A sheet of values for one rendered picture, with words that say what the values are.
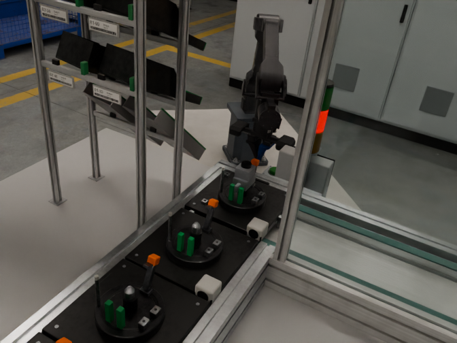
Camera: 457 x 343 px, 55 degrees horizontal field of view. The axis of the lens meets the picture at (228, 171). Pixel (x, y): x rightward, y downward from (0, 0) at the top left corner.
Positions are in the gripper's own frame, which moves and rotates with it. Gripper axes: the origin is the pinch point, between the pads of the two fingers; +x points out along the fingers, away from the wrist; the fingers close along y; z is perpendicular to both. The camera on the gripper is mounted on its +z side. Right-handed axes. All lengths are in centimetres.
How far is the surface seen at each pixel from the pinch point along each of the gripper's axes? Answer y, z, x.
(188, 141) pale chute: 21.1, -5.2, 1.6
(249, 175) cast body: -2.3, -10.8, 1.7
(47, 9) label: 46, -30, -36
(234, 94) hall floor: 144, 278, 112
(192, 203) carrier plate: 10.3, -18.7, 12.2
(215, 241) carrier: -5.0, -32.5, 8.6
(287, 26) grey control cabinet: 105, 293, 37
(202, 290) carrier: -9.7, -45.9, 10.3
